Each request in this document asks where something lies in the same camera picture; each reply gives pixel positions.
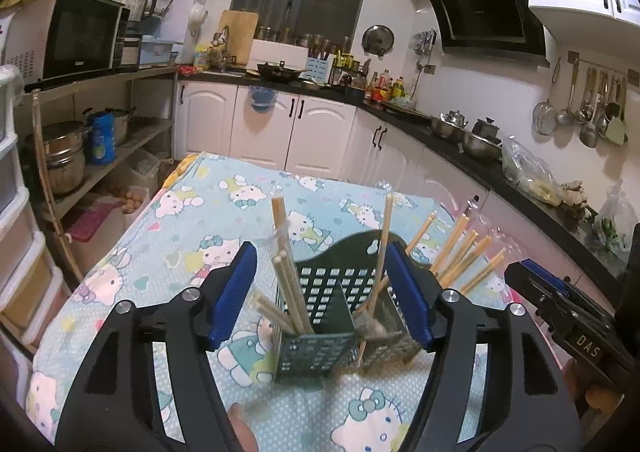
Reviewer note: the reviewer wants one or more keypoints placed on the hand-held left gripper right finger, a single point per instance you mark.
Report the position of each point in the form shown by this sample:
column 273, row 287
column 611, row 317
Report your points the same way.
column 407, row 297

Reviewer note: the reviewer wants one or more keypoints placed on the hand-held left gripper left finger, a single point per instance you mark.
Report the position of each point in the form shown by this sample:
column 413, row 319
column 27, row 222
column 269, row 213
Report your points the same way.
column 232, row 297

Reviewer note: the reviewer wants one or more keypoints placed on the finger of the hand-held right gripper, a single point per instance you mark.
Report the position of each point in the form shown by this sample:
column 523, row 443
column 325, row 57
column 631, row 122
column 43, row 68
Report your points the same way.
column 530, row 287
column 560, row 282

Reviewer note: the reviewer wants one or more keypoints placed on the bunch of bamboo chopsticks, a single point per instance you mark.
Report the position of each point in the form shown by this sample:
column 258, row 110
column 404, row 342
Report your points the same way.
column 292, row 282

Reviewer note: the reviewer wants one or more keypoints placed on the green plastic utensil holder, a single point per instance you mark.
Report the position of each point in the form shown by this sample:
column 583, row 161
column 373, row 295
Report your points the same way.
column 325, row 297

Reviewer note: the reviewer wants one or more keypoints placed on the row of hanging kitchen utensils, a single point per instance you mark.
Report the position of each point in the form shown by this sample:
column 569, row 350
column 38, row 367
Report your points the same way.
column 595, row 101

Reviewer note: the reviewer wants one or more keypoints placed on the small hanging steel utensils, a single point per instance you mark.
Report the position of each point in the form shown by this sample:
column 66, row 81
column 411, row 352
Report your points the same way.
column 425, row 41

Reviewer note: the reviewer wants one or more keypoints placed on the person's right hand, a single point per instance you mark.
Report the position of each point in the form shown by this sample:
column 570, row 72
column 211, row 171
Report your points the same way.
column 595, row 394

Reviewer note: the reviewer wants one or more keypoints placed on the person's left hand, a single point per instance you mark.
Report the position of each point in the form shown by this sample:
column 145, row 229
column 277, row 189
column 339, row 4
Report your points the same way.
column 244, row 432

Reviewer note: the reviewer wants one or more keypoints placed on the white bag of greens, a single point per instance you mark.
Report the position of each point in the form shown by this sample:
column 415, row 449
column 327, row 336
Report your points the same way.
column 615, row 217

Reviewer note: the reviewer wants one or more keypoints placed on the pile of ginger roots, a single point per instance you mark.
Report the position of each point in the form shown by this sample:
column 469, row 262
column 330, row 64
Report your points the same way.
column 574, row 197

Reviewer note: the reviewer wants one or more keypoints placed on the blue cat-print blanket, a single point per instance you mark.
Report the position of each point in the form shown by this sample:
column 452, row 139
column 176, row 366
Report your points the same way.
column 200, row 212

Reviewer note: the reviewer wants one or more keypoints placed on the clear plastic bag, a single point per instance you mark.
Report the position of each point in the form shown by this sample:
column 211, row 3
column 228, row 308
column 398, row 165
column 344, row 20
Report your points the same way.
column 530, row 171

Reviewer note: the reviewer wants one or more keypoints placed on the black kitchen countertop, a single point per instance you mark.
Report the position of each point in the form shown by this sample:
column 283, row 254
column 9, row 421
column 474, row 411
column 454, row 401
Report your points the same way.
column 492, row 172

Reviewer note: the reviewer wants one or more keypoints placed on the box of brown eggs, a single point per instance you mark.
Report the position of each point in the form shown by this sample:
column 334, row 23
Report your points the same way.
column 131, row 202

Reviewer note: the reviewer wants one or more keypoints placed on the large steel mixing bowl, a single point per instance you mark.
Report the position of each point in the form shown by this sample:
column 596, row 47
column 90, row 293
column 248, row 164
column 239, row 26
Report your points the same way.
column 481, row 147

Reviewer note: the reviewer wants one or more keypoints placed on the pink lidded plastic box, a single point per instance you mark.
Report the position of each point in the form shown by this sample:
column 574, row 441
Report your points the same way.
column 92, row 232

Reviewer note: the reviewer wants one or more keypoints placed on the steel mesh strainer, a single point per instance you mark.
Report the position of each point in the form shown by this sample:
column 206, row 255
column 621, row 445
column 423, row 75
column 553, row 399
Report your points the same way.
column 545, row 119

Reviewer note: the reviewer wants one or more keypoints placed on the dark steel kettle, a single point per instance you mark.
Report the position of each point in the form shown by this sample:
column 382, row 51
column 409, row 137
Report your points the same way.
column 486, row 127

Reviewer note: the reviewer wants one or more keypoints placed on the small steel bowl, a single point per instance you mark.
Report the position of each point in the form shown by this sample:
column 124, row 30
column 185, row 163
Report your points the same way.
column 445, row 131

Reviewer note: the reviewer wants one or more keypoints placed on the wooden shelf rack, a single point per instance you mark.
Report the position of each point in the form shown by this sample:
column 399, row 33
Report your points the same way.
column 145, row 131

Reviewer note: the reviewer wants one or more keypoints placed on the blue hanging plastic basket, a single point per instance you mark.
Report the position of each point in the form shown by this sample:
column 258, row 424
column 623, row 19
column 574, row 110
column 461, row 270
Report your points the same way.
column 262, row 99

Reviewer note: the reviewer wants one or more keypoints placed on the blue plastic canister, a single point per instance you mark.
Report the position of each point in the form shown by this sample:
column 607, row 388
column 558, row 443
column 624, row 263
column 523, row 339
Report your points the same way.
column 102, row 139

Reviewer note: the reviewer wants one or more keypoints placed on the group of condiment bottles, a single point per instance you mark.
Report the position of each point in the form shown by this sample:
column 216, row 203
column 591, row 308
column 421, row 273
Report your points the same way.
column 380, row 86

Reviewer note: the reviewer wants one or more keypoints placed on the steel stockpot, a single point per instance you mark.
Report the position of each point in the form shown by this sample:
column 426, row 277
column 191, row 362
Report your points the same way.
column 57, row 161

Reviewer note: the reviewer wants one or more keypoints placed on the plastic drawer unit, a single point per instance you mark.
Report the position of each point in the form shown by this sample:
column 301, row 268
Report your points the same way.
column 20, row 232

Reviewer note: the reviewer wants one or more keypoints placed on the thin wooden stick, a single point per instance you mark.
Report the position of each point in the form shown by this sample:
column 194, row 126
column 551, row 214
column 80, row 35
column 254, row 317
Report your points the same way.
column 42, row 171

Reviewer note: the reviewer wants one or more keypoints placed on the black wok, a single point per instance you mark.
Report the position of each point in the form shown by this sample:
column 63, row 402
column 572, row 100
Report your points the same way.
column 280, row 72

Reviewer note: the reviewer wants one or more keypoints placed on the blue white knife block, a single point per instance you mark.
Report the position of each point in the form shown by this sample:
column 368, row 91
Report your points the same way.
column 319, row 69

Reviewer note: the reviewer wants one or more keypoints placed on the steel faucet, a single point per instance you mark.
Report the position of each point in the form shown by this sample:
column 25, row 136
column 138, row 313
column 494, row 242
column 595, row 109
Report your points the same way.
column 221, row 44

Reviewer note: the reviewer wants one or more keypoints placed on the pale blue plastic box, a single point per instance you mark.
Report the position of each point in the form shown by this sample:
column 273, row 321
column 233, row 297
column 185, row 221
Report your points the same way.
column 159, row 52

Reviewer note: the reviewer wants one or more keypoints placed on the wooden cutting board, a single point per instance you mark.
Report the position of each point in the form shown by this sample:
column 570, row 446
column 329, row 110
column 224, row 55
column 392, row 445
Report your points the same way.
column 239, row 36

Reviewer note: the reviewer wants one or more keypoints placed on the row of steel jars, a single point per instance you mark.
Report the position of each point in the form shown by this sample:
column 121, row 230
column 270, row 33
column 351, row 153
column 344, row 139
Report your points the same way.
column 300, row 37

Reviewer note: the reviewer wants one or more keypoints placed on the white hanging bag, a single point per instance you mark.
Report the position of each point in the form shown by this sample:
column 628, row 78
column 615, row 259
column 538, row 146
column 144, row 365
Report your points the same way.
column 198, row 20

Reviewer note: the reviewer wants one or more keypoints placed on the black microwave oven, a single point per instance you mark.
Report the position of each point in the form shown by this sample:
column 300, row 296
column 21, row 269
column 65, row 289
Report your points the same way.
column 82, row 36

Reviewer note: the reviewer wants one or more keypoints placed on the black blender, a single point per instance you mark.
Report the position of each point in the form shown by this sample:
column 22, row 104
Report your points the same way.
column 140, row 1

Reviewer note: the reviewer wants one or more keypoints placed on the dark wall-hung pot lid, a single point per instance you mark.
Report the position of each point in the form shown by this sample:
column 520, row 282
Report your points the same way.
column 377, row 39

